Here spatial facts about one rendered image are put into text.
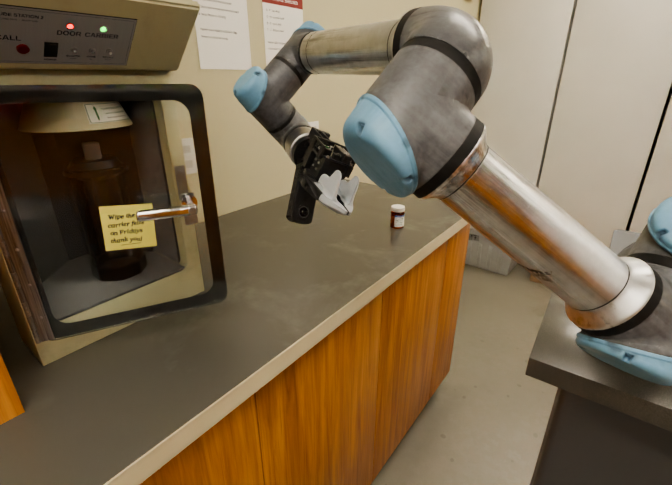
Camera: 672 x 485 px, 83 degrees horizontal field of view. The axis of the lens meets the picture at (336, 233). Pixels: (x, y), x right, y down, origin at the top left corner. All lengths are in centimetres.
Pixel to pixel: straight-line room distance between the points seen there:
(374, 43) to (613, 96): 270
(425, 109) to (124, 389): 61
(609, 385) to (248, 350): 61
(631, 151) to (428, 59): 284
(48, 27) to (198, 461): 67
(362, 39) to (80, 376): 71
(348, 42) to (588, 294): 49
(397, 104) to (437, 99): 4
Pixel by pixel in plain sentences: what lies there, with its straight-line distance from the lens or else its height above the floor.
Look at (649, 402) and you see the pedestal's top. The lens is 80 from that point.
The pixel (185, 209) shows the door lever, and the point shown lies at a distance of 65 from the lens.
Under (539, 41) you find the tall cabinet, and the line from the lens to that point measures 329.
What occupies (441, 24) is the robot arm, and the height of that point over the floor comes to 145.
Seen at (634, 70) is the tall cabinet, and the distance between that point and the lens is 321.
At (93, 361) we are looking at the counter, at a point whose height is 94.
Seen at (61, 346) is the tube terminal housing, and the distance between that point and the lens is 85.
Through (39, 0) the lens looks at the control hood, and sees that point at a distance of 65.
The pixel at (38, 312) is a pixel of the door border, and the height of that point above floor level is 105.
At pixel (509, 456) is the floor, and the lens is 189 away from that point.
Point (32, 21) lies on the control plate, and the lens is 66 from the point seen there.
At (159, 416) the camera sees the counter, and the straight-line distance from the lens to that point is 67.
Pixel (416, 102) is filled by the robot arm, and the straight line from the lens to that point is 44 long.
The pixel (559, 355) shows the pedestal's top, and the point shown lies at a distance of 82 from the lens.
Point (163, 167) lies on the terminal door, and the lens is 69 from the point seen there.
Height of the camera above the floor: 140
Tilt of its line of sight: 22 degrees down
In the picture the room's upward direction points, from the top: straight up
